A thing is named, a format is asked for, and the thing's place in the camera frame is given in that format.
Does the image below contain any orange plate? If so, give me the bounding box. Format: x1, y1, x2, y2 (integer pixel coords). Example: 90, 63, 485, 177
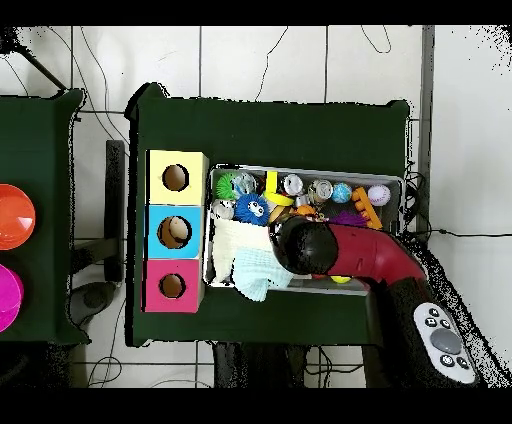
0, 183, 37, 251

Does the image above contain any green spiky ball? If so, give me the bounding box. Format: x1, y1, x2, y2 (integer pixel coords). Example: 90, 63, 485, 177
214, 171, 241, 201

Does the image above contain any purple spiky ball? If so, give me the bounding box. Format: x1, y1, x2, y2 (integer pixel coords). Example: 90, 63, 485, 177
329, 210, 368, 229

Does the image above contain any dark green table cloth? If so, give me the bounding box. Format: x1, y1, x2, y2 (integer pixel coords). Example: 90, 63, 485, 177
0, 87, 85, 344
126, 82, 413, 348

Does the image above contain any blue fuzzy ball with eyes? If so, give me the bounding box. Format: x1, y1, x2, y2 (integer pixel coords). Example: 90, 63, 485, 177
235, 193, 272, 228

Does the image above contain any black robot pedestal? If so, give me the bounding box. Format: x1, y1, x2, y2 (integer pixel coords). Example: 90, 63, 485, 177
211, 343, 365, 389

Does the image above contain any cream yellow waffle cloth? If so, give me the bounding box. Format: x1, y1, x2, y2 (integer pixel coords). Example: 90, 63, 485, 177
209, 217, 275, 281

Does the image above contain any orange plastic block toy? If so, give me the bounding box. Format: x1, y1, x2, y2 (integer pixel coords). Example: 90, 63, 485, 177
351, 186, 385, 232

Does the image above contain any magenta plate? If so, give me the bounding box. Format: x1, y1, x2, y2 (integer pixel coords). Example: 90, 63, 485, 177
0, 263, 25, 333

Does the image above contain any silver metal can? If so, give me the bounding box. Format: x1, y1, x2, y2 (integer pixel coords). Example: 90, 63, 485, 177
281, 173, 306, 197

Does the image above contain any wooden box with three holes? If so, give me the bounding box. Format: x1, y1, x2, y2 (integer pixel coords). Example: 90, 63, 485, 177
143, 149, 211, 314

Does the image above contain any globe print ball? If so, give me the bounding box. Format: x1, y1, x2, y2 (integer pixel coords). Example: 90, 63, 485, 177
331, 182, 354, 205

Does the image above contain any shallow wire mesh bin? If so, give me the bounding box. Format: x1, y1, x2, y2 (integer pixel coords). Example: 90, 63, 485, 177
206, 163, 404, 297

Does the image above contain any white baseball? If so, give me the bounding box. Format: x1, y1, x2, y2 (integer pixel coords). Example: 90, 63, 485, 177
367, 183, 393, 208

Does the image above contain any yellow plastic block toy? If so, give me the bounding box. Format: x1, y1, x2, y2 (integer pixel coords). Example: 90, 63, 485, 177
263, 170, 296, 208

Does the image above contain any mint green waffle cloth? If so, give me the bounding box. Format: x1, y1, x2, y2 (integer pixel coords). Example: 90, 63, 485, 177
231, 247, 296, 303

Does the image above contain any black tripod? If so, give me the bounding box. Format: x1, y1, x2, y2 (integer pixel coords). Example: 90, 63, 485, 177
0, 26, 69, 93

